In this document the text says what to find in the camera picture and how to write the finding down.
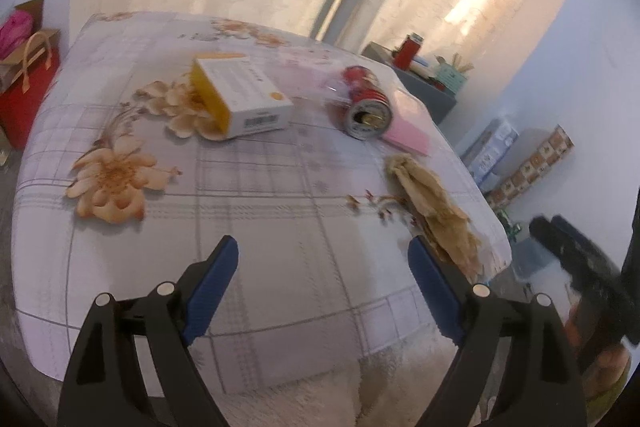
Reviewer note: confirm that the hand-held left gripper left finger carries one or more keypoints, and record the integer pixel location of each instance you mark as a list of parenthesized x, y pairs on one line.
[(215, 282)]

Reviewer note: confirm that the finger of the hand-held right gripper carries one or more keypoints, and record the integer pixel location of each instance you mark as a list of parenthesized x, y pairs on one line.
[(547, 237), (585, 247)]

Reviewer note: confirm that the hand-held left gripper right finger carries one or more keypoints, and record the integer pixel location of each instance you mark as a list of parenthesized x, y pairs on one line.
[(430, 282)]

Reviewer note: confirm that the clear plastic bag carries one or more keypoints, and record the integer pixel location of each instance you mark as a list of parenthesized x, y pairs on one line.
[(317, 74)]

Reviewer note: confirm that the person's right forearm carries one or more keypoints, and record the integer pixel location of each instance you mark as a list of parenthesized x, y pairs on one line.
[(607, 397)]

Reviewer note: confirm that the person's right hand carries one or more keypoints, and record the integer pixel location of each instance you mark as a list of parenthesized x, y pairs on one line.
[(612, 362)]

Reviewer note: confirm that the patterned long box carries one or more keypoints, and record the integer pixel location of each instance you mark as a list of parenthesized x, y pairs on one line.
[(535, 167)]

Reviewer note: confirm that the crumpled beige cloth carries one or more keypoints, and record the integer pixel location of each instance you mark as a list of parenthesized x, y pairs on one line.
[(435, 207)]

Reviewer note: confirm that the floral checked tablecloth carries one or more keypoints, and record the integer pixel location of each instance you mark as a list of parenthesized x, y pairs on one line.
[(280, 217)]

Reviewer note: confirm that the blue and white carton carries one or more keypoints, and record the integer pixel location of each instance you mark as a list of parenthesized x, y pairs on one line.
[(492, 147)]

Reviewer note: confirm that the grey cabinet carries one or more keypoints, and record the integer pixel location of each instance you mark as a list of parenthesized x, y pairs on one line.
[(430, 102)]

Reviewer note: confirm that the teal utensil holder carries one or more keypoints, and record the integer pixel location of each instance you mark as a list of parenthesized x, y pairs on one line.
[(450, 79)]

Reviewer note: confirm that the red drink can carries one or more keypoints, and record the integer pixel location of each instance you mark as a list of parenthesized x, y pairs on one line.
[(367, 107)]

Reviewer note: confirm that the white and yellow carton box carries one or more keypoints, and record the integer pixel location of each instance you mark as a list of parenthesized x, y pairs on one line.
[(245, 92)]

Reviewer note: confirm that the white and blue packet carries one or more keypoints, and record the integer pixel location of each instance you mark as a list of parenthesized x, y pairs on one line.
[(421, 63)]

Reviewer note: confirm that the red thermos bottle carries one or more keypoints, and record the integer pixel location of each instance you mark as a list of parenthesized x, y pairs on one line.
[(407, 52)]

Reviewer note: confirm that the red gift bag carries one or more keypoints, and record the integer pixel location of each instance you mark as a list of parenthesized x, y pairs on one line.
[(25, 107)]

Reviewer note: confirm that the pink cloth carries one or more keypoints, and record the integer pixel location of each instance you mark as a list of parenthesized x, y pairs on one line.
[(14, 32)]

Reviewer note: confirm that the open cardboard box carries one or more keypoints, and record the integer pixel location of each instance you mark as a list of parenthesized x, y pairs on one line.
[(32, 9)]

